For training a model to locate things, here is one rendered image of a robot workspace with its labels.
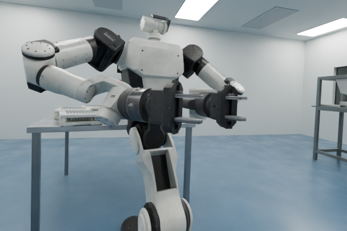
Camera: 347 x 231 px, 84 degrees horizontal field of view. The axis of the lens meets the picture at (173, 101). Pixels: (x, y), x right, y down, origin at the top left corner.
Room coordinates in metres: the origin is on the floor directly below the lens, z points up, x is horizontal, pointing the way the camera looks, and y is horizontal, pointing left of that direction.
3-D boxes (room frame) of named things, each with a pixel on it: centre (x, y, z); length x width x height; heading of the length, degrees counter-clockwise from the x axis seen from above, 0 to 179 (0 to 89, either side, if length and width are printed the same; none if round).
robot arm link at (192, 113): (0.71, -0.09, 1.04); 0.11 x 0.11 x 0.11; 20
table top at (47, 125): (1.99, 0.61, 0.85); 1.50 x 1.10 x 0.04; 22
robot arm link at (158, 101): (0.48, 0.04, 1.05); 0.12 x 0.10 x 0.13; 60
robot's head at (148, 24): (0.89, 0.11, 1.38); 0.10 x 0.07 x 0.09; 118
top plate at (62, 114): (1.30, 0.63, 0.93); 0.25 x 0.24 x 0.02; 122
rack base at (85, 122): (1.30, 0.63, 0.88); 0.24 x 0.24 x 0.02; 32
